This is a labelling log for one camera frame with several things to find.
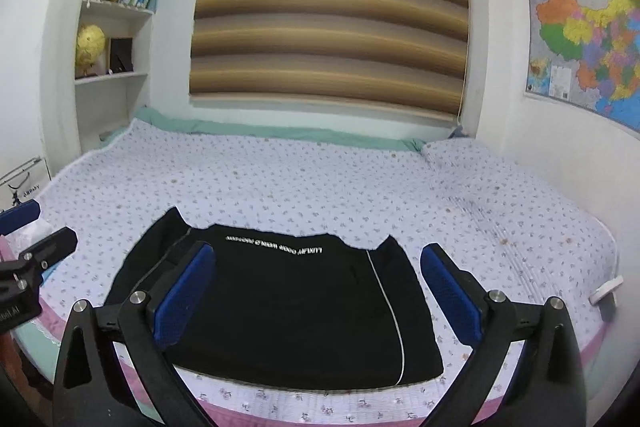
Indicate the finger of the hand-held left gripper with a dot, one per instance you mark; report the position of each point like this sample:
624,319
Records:
50,247
17,217

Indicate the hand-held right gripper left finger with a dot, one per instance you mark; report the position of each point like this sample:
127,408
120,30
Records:
185,297

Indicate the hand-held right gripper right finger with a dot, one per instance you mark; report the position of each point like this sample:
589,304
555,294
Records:
450,297

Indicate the black jacket with white piping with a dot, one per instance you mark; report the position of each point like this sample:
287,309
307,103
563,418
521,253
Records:
300,307

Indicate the white printed bag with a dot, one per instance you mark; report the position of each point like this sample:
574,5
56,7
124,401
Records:
22,187

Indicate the white plastic device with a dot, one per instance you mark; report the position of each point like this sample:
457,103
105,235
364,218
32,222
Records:
606,289

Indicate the grey blue cloth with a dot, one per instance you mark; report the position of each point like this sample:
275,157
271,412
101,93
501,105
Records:
458,133

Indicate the white floral bedspread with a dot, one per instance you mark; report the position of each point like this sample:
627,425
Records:
300,177

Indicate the green bed sheet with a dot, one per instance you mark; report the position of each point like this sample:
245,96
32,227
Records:
225,127

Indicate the golden globe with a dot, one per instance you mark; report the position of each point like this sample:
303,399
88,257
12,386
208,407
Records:
90,44

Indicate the white built-in bookshelf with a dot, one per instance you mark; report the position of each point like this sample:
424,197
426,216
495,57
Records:
135,32

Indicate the brown striped window blind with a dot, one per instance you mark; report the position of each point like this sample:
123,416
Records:
330,7

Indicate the black picture frame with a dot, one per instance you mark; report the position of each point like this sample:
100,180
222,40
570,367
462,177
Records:
121,55

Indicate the colourful wall map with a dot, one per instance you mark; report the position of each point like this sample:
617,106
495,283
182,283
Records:
585,32

